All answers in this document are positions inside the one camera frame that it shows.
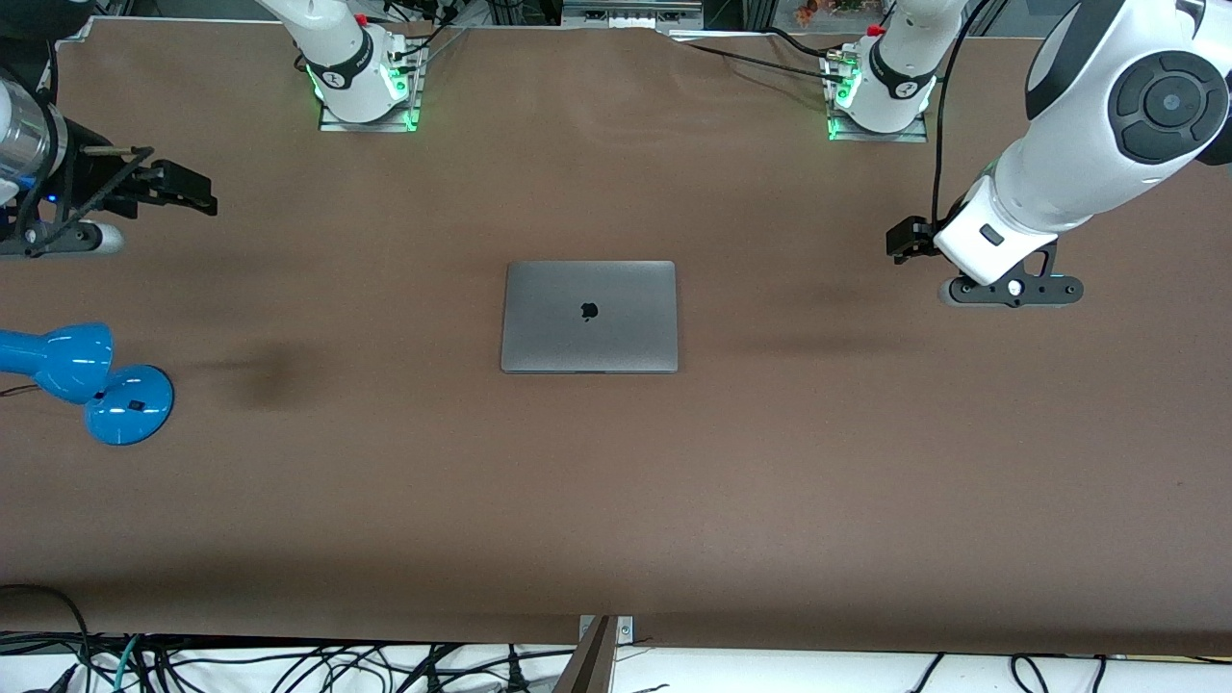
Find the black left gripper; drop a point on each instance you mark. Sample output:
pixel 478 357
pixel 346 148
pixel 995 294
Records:
pixel 909 239

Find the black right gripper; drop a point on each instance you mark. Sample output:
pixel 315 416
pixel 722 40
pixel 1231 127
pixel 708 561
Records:
pixel 85 176

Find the grey laptop with black keyboard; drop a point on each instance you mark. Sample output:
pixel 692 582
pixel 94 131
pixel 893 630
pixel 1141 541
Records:
pixel 626 327

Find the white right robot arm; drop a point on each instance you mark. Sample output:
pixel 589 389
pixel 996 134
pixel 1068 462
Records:
pixel 346 67

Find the blue desk lamp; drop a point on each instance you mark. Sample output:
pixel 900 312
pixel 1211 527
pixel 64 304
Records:
pixel 125 409

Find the brown table cloth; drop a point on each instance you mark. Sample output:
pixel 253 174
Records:
pixel 866 481

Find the orange background objects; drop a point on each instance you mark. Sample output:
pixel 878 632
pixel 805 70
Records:
pixel 808 12

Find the grey power strip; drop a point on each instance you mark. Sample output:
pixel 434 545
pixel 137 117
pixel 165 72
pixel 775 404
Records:
pixel 630 14

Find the dark metal beam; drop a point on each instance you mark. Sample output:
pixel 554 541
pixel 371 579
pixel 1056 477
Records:
pixel 589 664

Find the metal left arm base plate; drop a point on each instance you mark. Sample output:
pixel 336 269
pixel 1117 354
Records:
pixel 876 137

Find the black left camera mount bracket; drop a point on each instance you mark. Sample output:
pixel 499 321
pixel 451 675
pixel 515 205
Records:
pixel 1039 262

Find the black frame post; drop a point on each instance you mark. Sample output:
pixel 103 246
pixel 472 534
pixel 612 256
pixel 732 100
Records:
pixel 757 12

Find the silver metal bracket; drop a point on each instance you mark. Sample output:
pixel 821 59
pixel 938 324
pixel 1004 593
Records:
pixel 626 630

